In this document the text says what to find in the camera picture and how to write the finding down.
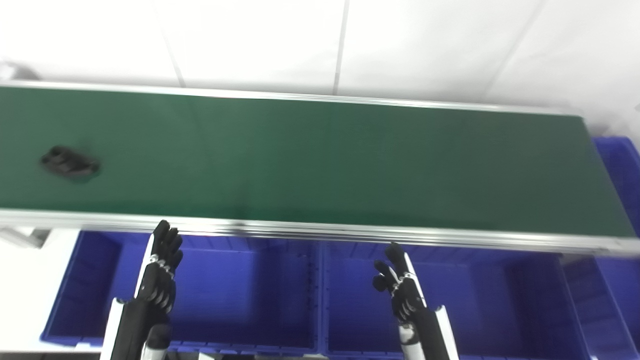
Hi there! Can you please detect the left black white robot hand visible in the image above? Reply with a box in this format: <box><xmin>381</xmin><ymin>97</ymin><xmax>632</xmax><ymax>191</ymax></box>
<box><xmin>100</xmin><ymin>220</ymin><xmax>184</xmax><ymax>360</ymax></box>

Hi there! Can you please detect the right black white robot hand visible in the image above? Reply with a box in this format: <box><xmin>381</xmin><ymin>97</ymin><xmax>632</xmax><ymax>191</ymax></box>
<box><xmin>372</xmin><ymin>242</ymin><xmax>459</xmax><ymax>360</ymax></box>

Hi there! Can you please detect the black plastic part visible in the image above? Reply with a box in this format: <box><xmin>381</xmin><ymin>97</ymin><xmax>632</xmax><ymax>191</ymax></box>
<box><xmin>40</xmin><ymin>145</ymin><xmax>101</xmax><ymax>181</ymax></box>

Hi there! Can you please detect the blue plastic bin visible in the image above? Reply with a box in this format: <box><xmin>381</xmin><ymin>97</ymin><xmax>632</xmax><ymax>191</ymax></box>
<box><xmin>560</xmin><ymin>136</ymin><xmax>640</xmax><ymax>360</ymax></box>
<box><xmin>40</xmin><ymin>230</ymin><xmax>322</xmax><ymax>354</ymax></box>
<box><xmin>320</xmin><ymin>240</ymin><xmax>592</xmax><ymax>360</ymax></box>

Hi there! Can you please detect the green conveyor belt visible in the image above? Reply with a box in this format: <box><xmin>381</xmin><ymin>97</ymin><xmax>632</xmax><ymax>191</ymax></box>
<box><xmin>0</xmin><ymin>86</ymin><xmax>637</xmax><ymax>239</ymax></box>
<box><xmin>0</xmin><ymin>79</ymin><xmax>640</xmax><ymax>257</ymax></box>

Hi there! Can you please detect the grey conveyor support leg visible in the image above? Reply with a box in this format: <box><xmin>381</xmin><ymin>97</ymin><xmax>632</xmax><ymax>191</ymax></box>
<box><xmin>0</xmin><ymin>227</ymin><xmax>51</xmax><ymax>249</ymax></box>

